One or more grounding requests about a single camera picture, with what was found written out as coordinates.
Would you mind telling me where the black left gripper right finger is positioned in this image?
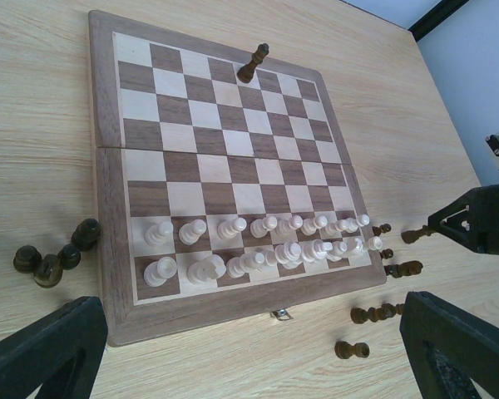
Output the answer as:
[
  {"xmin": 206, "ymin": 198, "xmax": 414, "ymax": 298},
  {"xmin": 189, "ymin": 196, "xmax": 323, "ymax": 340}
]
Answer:
[{"xmin": 399, "ymin": 292, "xmax": 499, "ymax": 398}]

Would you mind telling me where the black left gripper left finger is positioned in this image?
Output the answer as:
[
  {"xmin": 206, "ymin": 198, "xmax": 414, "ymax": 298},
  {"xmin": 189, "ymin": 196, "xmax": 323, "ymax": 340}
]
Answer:
[{"xmin": 0, "ymin": 296, "xmax": 108, "ymax": 398}]

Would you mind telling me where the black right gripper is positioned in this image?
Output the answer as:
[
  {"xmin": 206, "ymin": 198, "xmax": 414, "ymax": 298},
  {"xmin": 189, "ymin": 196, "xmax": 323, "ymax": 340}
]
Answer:
[{"xmin": 427, "ymin": 185, "xmax": 499, "ymax": 252}]

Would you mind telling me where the dark chess piece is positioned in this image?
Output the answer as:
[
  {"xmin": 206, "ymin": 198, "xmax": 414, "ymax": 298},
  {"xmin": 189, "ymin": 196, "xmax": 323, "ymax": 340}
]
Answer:
[
  {"xmin": 236, "ymin": 43, "xmax": 269, "ymax": 83},
  {"xmin": 350, "ymin": 308, "xmax": 381, "ymax": 324},
  {"xmin": 372, "ymin": 224, "xmax": 392, "ymax": 236},
  {"xmin": 381, "ymin": 303, "xmax": 404, "ymax": 320},
  {"xmin": 71, "ymin": 218, "xmax": 101, "ymax": 252},
  {"xmin": 384, "ymin": 260, "xmax": 423, "ymax": 278},
  {"xmin": 334, "ymin": 341, "xmax": 370, "ymax": 359},
  {"xmin": 401, "ymin": 225, "xmax": 435, "ymax": 244},
  {"xmin": 57, "ymin": 244, "xmax": 81, "ymax": 270},
  {"xmin": 33, "ymin": 254, "xmax": 63, "ymax": 288},
  {"xmin": 380, "ymin": 249, "xmax": 394, "ymax": 259}
]

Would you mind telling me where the white chess piece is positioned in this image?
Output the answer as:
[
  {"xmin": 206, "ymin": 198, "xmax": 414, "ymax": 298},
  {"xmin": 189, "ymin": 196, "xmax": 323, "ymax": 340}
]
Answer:
[
  {"xmin": 344, "ymin": 237, "xmax": 364, "ymax": 258},
  {"xmin": 178, "ymin": 219, "xmax": 207, "ymax": 245},
  {"xmin": 275, "ymin": 215, "xmax": 304, "ymax": 236},
  {"xmin": 326, "ymin": 241, "xmax": 348, "ymax": 262},
  {"xmin": 226, "ymin": 251, "xmax": 275, "ymax": 278},
  {"xmin": 300, "ymin": 215, "xmax": 328, "ymax": 236}
]

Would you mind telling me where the white chess queen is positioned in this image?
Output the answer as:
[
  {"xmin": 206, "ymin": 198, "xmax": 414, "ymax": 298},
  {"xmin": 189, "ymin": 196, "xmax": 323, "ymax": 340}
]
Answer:
[{"xmin": 301, "ymin": 239, "xmax": 333, "ymax": 264}]

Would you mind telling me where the wooden chess board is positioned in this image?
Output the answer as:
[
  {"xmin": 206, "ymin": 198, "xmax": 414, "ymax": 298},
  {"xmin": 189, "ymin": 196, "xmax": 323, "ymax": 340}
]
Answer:
[{"xmin": 88, "ymin": 11, "xmax": 387, "ymax": 346}]

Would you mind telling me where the black frame post right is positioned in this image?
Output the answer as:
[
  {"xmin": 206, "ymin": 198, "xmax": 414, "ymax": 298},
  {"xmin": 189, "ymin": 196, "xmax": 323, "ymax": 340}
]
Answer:
[{"xmin": 408, "ymin": 0, "xmax": 468, "ymax": 42}]

